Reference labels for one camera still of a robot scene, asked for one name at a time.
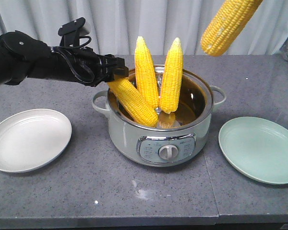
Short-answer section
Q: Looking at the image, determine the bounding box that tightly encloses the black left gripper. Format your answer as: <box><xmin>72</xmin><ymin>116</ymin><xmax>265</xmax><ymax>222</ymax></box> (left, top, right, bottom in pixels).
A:
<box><xmin>73</xmin><ymin>47</ymin><xmax>129</xmax><ymax>87</ymax></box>

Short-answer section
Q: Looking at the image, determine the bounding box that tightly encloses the corn cob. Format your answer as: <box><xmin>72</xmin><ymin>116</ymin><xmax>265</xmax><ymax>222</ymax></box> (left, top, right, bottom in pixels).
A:
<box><xmin>201</xmin><ymin>0</ymin><xmax>262</xmax><ymax>57</ymax></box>
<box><xmin>108</xmin><ymin>78</ymin><xmax>158</xmax><ymax>127</ymax></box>
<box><xmin>159</xmin><ymin>37</ymin><xmax>183</xmax><ymax>114</ymax></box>
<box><xmin>134</xmin><ymin>36</ymin><xmax>159</xmax><ymax>109</ymax></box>

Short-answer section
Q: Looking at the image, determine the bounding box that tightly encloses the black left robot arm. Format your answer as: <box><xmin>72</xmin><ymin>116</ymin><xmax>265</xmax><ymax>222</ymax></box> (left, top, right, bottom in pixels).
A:
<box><xmin>0</xmin><ymin>31</ymin><xmax>129</xmax><ymax>87</ymax></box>

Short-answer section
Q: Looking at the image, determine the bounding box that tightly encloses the grey pleated curtain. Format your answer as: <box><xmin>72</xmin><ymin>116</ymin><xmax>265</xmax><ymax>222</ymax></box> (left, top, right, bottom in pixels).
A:
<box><xmin>0</xmin><ymin>0</ymin><xmax>288</xmax><ymax>55</ymax></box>

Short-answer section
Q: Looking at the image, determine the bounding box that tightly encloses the pale green electric cooking pot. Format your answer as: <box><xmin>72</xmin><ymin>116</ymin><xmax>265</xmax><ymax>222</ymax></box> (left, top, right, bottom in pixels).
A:
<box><xmin>92</xmin><ymin>70</ymin><xmax>227</xmax><ymax>167</ymax></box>

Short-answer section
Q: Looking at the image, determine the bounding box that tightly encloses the cream white round plate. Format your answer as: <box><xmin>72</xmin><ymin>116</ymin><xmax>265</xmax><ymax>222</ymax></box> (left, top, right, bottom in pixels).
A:
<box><xmin>0</xmin><ymin>109</ymin><xmax>72</xmax><ymax>173</ymax></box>

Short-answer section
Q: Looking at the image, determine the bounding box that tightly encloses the pale green round plate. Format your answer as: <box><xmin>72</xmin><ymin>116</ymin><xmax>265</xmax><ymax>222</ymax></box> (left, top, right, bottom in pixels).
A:
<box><xmin>218</xmin><ymin>116</ymin><xmax>288</xmax><ymax>184</ymax></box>

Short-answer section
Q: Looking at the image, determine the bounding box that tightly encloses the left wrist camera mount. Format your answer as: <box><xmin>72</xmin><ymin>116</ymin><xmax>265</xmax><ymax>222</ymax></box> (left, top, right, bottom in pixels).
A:
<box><xmin>58</xmin><ymin>17</ymin><xmax>91</xmax><ymax>47</ymax></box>

